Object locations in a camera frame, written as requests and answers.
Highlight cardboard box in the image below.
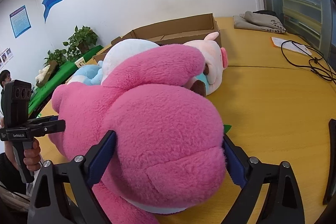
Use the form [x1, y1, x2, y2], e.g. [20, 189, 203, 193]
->
[93, 13, 222, 63]

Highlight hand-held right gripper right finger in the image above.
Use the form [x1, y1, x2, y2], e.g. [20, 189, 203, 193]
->
[220, 133, 309, 224]

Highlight black curved bar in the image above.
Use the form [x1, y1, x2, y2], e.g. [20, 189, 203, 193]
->
[323, 119, 336, 205]

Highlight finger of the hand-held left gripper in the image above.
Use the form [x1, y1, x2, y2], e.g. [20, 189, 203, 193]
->
[26, 115, 59, 127]
[33, 120, 66, 137]

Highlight small potted plant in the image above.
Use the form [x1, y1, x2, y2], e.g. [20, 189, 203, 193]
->
[43, 49, 69, 68]

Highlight glass door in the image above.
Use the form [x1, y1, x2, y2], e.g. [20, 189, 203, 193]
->
[251, 0, 336, 56]

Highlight white paper sheet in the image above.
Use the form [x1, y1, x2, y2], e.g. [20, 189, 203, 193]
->
[271, 36, 313, 55]

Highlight large potted plant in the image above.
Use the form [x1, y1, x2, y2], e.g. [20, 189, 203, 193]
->
[63, 25, 99, 59]

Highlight grey cloth bag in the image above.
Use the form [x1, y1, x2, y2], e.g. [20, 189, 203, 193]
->
[233, 10, 288, 35]

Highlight blue framed wall poster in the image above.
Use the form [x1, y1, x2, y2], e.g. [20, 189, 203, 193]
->
[9, 5, 32, 39]

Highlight blue white plush toy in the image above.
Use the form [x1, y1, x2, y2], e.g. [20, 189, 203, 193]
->
[69, 38, 159, 86]

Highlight wall photos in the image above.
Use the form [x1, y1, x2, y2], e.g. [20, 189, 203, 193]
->
[0, 48, 13, 69]

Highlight pink pig plush toy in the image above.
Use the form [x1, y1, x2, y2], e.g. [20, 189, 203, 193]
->
[182, 31, 229, 97]

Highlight black cable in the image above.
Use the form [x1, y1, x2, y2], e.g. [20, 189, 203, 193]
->
[281, 40, 334, 81]

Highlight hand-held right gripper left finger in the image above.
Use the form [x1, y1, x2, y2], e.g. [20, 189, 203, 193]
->
[28, 130, 117, 224]

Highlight person's left hand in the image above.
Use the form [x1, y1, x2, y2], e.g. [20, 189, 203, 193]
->
[24, 139, 41, 172]

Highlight cream plush toy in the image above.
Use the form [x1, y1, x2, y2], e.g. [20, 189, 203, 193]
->
[35, 67, 51, 83]

